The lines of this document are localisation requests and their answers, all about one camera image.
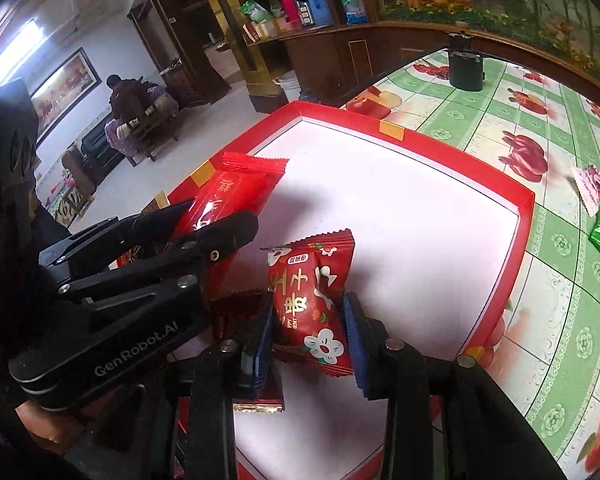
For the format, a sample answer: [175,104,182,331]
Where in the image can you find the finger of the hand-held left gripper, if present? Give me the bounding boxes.
[55,210,260,306]
[37,199,197,271]

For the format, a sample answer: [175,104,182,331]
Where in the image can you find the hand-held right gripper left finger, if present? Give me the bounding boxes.
[150,292,281,480]

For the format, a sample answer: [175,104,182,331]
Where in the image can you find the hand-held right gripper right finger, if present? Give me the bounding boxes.
[342,291,568,480]

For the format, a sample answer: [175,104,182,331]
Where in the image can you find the dark red snack packet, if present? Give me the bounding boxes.
[211,289,287,415]

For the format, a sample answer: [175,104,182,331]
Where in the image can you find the red snack packet gold print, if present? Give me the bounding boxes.
[172,152,290,281]

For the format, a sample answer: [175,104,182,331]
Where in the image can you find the red snack packet white flowers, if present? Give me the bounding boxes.
[261,227,356,378]

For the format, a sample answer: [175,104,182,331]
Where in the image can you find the red gift box tray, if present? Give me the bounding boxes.
[125,101,536,480]

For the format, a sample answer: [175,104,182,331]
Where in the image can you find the pink flower snack packet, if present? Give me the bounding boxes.
[572,165,600,218]

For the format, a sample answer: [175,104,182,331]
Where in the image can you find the person's left hand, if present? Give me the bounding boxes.
[15,400,88,458]

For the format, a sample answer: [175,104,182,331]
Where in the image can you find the low table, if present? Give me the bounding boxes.
[45,180,88,226]

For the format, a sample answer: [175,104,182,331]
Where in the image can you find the brown armchair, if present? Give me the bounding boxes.
[61,144,98,196]

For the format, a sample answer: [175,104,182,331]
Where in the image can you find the black sofa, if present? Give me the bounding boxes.
[80,122,126,173]

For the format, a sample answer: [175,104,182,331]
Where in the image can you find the wooden chair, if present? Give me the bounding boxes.
[125,105,181,167]

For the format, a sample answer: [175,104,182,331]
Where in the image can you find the white bucket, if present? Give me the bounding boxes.
[272,71,301,103]

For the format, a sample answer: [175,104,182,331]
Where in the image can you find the green fruit print tablecloth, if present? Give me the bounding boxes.
[340,47,600,476]

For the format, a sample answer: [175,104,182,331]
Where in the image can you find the wooden cabinet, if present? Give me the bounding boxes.
[247,20,451,108]

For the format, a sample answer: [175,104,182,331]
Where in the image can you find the golden pillar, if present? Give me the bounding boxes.
[187,0,286,113]

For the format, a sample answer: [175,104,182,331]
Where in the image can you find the ceiling light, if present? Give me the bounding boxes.
[0,17,43,83]

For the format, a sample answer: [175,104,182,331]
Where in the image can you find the red white box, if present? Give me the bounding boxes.
[244,19,287,41]

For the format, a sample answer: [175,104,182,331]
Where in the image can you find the green bag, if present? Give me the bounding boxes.
[240,0,271,23]

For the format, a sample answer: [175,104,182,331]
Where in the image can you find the black silver thermos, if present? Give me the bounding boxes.
[290,0,315,27]

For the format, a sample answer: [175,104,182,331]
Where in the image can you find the dark green container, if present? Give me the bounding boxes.
[447,31,485,92]

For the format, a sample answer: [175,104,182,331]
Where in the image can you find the framed wall painting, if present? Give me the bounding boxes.
[30,47,102,148]

